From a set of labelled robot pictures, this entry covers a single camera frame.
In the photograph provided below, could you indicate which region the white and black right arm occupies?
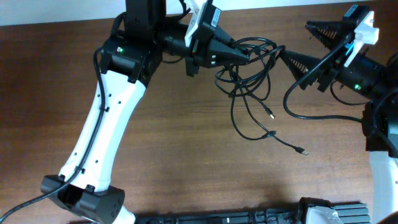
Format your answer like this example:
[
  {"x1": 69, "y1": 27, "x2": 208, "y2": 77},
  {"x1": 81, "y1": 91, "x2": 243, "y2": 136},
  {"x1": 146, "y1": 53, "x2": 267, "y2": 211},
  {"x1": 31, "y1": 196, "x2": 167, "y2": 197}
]
[{"x1": 282, "y1": 12, "x2": 397, "y2": 223}]

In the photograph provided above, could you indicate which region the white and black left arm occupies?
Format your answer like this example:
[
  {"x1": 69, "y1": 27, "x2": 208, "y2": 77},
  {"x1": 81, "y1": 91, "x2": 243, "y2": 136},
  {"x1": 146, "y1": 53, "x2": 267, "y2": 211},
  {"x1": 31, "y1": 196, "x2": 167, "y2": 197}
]
[{"x1": 41, "y1": 1, "x2": 248, "y2": 223}]

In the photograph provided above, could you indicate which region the thick black USB cable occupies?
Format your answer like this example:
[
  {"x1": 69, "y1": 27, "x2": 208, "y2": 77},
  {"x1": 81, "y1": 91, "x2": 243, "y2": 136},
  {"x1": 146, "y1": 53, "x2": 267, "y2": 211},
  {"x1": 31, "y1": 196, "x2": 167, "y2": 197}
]
[{"x1": 214, "y1": 37, "x2": 310, "y2": 156}]

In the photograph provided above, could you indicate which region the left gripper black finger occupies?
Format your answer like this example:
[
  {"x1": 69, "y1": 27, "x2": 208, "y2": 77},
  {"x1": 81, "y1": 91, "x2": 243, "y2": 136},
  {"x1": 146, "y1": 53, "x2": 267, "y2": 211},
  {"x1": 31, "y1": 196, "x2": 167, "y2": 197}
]
[
  {"x1": 205, "y1": 39, "x2": 249, "y2": 68},
  {"x1": 214, "y1": 26, "x2": 234, "y2": 44}
]

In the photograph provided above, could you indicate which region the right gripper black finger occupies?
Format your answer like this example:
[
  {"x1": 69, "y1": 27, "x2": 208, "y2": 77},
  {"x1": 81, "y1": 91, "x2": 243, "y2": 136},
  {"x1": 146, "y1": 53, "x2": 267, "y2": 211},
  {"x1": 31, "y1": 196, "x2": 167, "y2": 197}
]
[
  {"x1": 305, "y1": 21, "x2": 353, "y2": 50},
  {"x1": 280, "y1": 50, "x2": 321, "y2": 81}
]

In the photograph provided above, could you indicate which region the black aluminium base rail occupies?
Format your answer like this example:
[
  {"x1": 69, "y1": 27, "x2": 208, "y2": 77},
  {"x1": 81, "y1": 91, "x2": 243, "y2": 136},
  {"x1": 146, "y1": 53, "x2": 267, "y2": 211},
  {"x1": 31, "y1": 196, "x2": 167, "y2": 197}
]
[{"x1": 136, "y1": 197, "x2": 371, "y2": 224}]

